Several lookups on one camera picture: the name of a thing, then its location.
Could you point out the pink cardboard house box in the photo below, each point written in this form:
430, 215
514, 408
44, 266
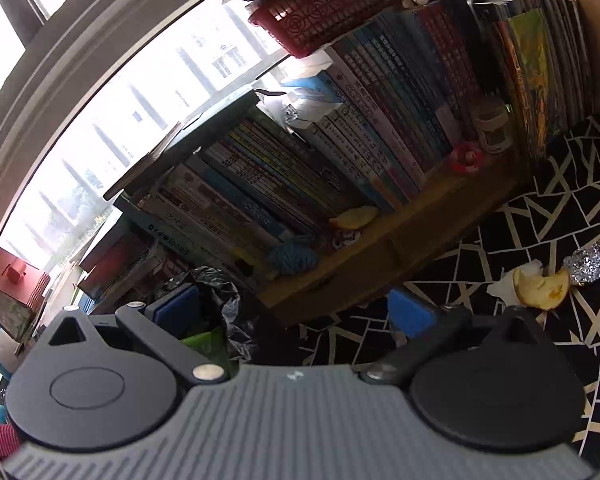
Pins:
5, 260

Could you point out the wooden book shelf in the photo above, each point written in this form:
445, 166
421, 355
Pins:
380, 265

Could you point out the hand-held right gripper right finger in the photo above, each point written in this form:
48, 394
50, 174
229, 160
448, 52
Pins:
410, 312

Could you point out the red plastic basket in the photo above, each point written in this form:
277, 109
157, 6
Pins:
325, 15

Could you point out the white blue paper box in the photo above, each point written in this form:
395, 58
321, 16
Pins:
305, 95

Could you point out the dark grey notebook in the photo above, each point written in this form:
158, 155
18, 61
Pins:
190, 150

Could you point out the pink toy figure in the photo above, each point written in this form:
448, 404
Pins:
465, 157

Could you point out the blue knitted ball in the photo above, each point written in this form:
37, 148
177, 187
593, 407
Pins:
292, 257

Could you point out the pile of flat-lying books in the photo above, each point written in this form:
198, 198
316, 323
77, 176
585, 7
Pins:
115, 260

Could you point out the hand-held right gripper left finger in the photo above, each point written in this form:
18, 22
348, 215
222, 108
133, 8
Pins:
180, 307

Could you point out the row of upright books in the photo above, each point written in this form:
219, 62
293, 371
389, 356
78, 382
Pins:
380, 110

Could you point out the large orange peel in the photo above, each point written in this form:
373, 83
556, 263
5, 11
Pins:
535, 292

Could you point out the small orange peel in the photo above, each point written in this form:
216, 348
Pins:
355, 217

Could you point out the black bag lined trash bin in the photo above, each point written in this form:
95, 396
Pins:
230, 310

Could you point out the grey window frame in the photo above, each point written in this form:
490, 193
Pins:
80, 85

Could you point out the silver foil ball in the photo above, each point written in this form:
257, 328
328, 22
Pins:
585, 265

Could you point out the black geometric patterned tablecloth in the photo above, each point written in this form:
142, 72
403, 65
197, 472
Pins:
480, 260

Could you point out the brown cardboard box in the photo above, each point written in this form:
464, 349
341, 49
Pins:
595, 35

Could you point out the brown hardcover book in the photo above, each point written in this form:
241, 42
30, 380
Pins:
167, 142

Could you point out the green snack packet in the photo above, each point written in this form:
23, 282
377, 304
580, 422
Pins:
205, 342

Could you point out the white tissue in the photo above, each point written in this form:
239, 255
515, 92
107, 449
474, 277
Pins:
502, 287

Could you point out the small white patterned trinket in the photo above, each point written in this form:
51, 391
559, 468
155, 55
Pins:
345, 240

